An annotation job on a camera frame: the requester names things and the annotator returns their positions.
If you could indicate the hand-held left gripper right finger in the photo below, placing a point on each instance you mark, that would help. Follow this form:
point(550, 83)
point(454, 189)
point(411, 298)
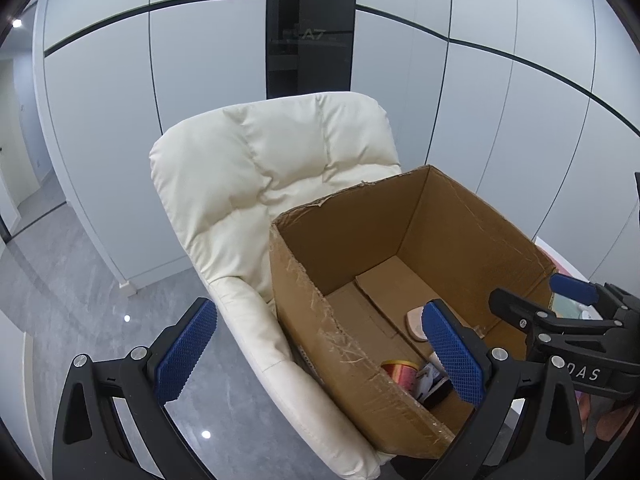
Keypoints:
point(452, 355)

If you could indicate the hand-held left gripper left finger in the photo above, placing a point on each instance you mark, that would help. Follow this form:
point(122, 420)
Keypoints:
point(185, 352)

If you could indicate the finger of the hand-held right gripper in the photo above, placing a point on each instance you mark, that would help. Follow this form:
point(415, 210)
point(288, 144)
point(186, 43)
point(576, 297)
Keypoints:
point(520, 310)
point(572, 287)

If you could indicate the pale pink round item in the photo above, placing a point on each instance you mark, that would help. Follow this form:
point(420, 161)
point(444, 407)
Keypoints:
point(414, 322)

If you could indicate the red jar with yellow lid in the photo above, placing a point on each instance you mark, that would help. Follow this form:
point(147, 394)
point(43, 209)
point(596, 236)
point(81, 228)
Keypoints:
point(400, 372)

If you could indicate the brown cardboard box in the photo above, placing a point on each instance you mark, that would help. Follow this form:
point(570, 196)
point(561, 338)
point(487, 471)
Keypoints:
point(450, 220)

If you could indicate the person's right hand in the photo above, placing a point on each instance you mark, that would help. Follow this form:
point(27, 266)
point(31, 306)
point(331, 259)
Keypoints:
point(617, 422)

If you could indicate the striped colourful cloth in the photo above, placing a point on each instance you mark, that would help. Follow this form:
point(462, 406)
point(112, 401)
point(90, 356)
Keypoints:
point(567, 305)

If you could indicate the white table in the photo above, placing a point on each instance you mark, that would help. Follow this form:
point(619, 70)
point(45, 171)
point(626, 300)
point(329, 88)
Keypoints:
point(547, 250)

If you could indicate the cream padded chair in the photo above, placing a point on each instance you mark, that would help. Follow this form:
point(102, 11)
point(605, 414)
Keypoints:
point(260, 160)

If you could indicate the black glass wall panel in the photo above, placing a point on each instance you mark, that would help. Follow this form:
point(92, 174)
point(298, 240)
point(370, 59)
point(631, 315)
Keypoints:
point(310, 20)

